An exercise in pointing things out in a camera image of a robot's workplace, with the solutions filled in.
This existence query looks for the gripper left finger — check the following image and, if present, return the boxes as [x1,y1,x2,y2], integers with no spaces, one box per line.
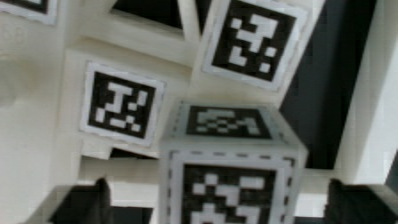
[49,178,113,224]

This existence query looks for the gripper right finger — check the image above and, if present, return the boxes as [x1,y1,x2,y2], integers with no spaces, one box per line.
[323,179,398,224]

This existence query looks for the white chair seat block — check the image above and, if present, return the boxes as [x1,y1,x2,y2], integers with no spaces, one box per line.
[76,0,398,218]

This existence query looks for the white tagged cube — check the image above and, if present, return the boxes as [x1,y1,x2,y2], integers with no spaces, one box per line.
[158,100,307,224]

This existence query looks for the white long chair bar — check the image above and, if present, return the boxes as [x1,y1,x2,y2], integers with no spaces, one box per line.
[57,38,190,159]

